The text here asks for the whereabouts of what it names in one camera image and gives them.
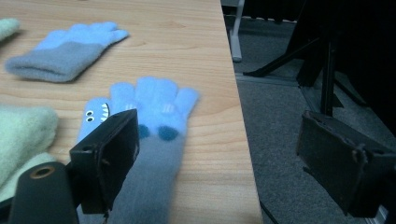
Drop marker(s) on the plain blue and grey glove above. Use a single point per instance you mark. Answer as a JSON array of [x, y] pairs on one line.
[[62, 59]]

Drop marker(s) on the light green glove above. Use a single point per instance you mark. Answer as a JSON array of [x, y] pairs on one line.
[[25, 137], [7, 28]]

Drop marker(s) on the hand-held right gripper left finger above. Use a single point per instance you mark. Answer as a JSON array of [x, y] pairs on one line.
[[102, 155]]

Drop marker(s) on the white metal table frame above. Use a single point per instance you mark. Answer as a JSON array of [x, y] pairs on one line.
[[236, 34]]

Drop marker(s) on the black tripod stand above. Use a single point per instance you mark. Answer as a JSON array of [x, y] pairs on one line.
[[328, 62]]

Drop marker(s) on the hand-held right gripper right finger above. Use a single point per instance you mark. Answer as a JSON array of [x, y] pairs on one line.
[[339, 161]]

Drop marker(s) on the blue glove with shark face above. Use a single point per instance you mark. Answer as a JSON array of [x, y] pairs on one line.
[[162, 102]]

